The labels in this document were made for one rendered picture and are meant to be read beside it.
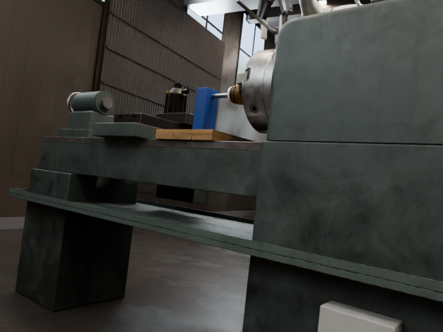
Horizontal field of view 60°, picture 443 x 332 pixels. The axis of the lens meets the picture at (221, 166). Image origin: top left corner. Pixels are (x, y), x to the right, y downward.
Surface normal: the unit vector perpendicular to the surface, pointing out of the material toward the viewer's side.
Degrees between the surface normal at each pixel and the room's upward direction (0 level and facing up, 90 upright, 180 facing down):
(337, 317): 90
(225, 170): 90
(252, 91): 103
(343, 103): 90
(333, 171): 90
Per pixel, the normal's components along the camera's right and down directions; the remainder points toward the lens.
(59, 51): 0.88, 0.07
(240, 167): -0.61, -0.11
